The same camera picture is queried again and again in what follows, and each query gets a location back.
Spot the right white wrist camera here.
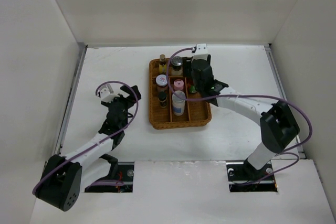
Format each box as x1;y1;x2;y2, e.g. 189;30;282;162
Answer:
192;44;208;61

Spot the small dark spice jar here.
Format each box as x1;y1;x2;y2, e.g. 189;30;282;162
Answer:
157;91;167;108

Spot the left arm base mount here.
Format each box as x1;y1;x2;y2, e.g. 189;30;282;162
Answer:
82;154;135;193

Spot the white cap salt jar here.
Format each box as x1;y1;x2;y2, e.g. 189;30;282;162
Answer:
172;90;186;116

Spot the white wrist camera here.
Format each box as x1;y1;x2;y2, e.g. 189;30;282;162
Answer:
192;44;208;61
96;84;119;103

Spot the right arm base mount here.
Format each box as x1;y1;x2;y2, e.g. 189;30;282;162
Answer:
226;161;278;193

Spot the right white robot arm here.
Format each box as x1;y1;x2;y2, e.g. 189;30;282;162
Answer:
187;56;300;180

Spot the pink cap spice jar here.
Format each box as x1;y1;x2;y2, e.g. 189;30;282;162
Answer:
173;79;184;92

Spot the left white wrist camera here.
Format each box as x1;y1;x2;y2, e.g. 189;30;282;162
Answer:
96;84;119;103

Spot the yellow label oil bottle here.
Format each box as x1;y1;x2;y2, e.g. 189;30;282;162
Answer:
159;54;167;75

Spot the red sauce bottle yellow cap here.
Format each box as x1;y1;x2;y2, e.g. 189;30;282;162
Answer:
187;83;197;94

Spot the brown wicker organizer tray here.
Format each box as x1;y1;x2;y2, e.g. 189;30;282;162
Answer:
149;59;212;130

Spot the clear lid pepper jar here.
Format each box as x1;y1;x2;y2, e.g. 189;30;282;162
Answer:
171;56;183;76

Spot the red white lid jar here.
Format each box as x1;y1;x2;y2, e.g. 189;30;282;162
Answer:
155;74;168;92

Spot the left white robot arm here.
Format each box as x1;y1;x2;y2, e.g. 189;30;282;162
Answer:
32;81;141;211

